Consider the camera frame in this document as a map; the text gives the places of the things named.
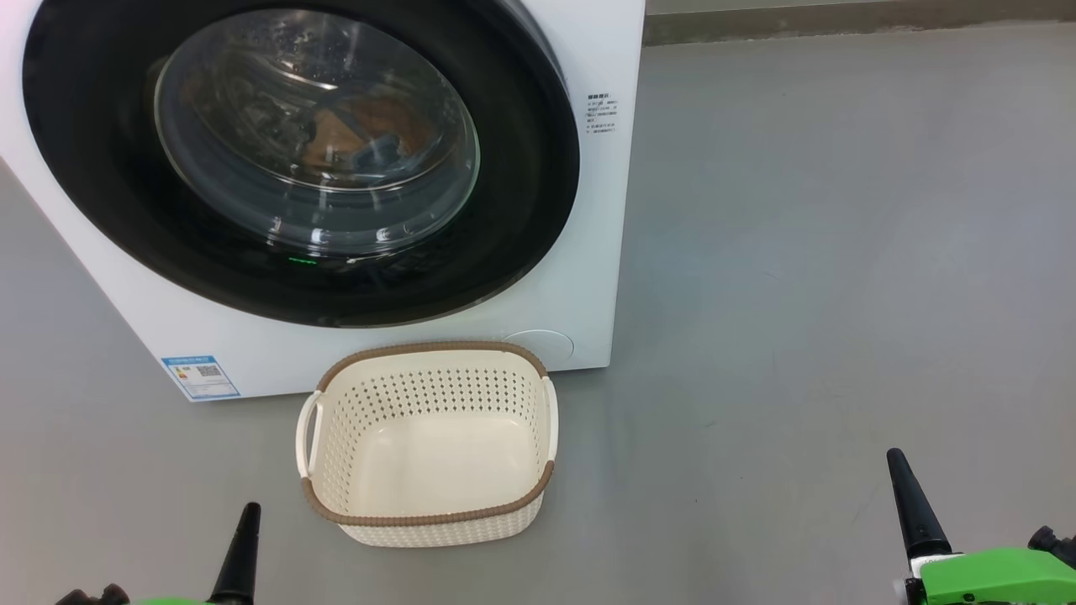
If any blue energy label sticker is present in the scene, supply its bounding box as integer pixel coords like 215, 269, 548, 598
161, 355, 241, 402

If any cream perforated laundry basket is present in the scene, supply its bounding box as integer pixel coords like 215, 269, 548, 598
295, 339, 560, 550

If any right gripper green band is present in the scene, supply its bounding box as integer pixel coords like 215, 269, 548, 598
886, 448, 1076, 605

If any black round glass washer door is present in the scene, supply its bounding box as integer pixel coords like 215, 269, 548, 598
22, 0, 582, 329

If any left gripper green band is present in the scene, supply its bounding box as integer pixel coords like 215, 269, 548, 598
54, 502, 263, 605

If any white front-load washing machine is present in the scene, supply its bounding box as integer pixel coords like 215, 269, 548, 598
0, 0, 646, 403

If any blue cartoon print garment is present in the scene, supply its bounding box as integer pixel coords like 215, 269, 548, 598
181, 71, 442, 182

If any round white filter cover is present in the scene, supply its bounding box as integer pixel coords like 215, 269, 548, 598
503, 329, 576, 367

